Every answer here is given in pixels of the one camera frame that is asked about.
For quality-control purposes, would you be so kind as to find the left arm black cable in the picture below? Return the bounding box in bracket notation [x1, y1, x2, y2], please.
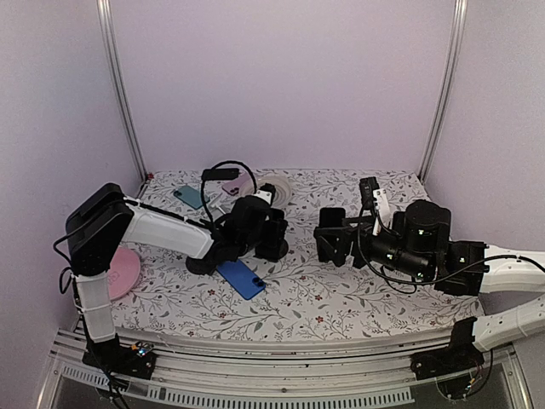
[199, 159, 259, 231]

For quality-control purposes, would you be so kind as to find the teal phone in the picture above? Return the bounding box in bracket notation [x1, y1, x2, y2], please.
[173, 185, 209, 210]

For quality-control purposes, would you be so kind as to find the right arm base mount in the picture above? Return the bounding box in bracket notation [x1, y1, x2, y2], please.
[410, 317, 485, 380]

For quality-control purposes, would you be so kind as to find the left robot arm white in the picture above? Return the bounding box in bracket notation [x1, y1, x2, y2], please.
[62, 183, 288, 370]

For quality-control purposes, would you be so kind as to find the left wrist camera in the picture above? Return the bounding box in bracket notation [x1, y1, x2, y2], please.
[254, 183, 277, 205]

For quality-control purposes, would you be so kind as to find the floral table mat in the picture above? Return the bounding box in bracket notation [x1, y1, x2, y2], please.
[112, 170, 483, 342]

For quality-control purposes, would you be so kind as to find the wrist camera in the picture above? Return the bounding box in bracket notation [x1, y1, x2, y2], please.
[359, 176, 392, 236]
[254, 183, 277, 205]

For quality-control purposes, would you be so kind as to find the right aluminium frame post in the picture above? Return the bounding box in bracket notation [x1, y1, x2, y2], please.
[417, 0, 468, 184]

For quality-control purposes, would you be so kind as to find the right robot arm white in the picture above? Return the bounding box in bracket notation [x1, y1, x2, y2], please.
[313, 199, 544, 372]

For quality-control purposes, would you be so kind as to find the pink phone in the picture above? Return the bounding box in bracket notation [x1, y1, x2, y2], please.
[221, 172, 255, 196]

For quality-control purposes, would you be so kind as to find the aluminium frame post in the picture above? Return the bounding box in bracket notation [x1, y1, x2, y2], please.
[417, 0, 468, 184]
[96, 0, 148, 182]

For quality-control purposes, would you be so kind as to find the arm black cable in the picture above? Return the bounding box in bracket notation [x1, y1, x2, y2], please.
[356, 204, 545, 296]
[199, 159, 259, 231]

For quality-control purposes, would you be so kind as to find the front aluminium rail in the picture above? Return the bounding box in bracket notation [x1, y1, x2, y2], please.
[37, 328, 536, 408]

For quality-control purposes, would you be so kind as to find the silver folding phone stand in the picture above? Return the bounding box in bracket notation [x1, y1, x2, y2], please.
[208, 193, 230, 215]

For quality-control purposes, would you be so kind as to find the black round folding stand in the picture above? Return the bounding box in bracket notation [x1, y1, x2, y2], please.
[186, 256, 218, 275]

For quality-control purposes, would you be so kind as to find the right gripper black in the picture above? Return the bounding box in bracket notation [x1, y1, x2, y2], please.
[314, 214, 432, 281]

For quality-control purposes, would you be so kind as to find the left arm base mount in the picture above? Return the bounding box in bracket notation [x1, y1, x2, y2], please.
[83, 334, 157, 380]

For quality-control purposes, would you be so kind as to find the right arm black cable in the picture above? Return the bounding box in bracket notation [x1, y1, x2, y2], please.
[356, 204, 545, 296]

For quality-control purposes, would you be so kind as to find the small black phone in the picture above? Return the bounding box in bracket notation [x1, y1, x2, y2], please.
[318, 207, 346, 228]

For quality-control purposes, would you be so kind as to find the left aluminium frame post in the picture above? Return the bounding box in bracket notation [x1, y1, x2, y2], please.
[96, 0, 148, 182]

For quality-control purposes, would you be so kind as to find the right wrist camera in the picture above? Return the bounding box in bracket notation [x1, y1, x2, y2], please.
[359, 176, 392, 236]

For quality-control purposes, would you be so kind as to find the pink round object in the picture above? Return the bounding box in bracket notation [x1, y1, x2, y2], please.
[107, 247, 141, 301]

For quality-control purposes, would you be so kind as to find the white round dish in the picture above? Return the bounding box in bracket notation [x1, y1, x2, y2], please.
[257, 176, 292, 209]

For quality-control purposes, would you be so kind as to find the blue phone face down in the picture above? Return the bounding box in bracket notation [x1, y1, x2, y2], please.
[216, 260, 266, 300]

